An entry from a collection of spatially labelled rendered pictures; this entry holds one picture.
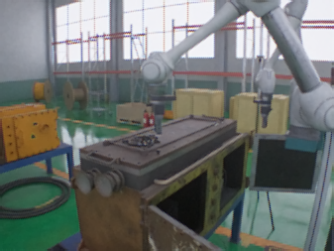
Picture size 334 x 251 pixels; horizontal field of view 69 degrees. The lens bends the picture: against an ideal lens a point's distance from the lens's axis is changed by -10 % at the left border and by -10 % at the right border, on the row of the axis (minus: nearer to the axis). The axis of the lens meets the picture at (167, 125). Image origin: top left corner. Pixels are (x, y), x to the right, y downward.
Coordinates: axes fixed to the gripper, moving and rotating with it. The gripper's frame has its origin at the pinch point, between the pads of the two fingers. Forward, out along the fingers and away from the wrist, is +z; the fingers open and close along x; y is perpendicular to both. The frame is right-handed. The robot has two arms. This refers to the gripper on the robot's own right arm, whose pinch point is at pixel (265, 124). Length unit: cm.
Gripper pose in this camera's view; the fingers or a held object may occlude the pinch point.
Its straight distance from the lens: 193.3
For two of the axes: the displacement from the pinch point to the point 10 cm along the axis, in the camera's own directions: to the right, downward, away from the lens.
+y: 8.4, 1.2, -5.3
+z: 0.0, 9.8, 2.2
